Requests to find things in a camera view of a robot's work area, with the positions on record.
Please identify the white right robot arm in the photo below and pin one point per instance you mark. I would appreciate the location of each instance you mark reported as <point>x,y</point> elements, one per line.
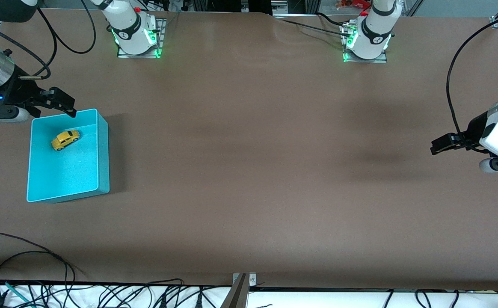
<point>127,21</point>

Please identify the yellow beetle toy car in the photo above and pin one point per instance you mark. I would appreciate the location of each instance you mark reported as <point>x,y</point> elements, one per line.
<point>65,140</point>

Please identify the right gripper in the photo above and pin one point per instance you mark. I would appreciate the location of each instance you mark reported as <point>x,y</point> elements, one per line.
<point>18,93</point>

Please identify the teal plastic storage bin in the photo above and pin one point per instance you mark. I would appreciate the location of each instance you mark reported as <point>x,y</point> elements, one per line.
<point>73,175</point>

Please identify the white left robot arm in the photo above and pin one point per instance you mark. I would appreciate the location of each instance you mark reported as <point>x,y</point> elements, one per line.
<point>373,30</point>

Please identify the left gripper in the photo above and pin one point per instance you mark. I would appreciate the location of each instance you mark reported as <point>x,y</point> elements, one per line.
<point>474,127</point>

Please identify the metal corner bracket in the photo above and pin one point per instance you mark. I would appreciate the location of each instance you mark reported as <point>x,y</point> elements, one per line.
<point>252,279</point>

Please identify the grey metal frame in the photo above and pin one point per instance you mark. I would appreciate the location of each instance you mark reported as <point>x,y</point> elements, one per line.
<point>287,5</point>

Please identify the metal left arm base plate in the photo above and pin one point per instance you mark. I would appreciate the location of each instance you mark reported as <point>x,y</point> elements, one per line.
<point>381,60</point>

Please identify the red snack package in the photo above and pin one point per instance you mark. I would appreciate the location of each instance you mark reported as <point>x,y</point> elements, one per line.
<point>351,3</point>

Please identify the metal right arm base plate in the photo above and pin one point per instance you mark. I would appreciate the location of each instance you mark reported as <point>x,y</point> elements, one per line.
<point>140,56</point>

